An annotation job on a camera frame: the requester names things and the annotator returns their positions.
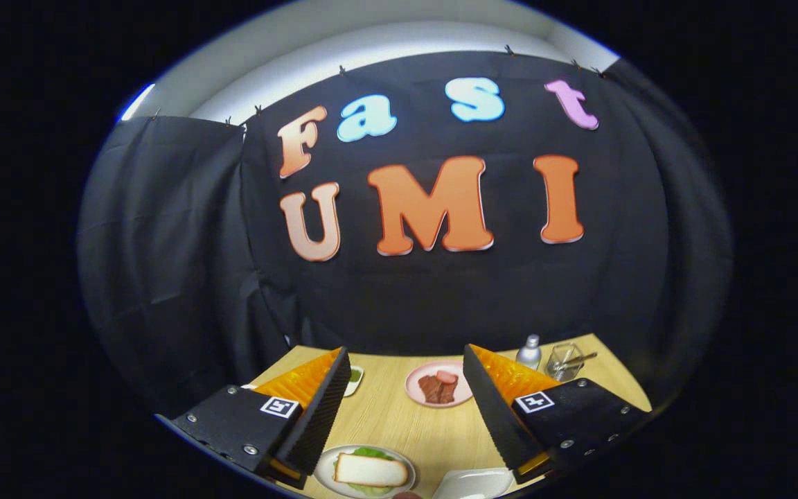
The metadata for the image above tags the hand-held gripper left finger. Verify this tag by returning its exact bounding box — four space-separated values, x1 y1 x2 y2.
170 345 353 491

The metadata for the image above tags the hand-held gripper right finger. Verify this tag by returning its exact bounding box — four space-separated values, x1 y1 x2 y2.
462 343 653 487

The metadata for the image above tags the green lettuce leaf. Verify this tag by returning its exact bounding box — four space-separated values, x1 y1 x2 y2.
349 447 397 497

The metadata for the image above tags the brown cooked meat piece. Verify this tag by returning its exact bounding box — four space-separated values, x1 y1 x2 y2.
418 373 459 405

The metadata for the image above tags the white round plate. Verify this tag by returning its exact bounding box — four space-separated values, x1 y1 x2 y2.
313 444 417 499

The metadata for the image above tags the green-labelled metal bottle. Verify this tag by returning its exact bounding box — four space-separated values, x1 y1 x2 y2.
515 334 542 371

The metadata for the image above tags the white rounded square dish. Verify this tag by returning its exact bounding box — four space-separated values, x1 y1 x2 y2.
432 468 515 499

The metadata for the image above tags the pink plate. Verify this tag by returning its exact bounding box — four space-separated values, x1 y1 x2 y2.
405 360 475 408

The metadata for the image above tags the wire mesh basket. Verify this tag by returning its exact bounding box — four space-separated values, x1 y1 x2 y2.
546 342 585 382

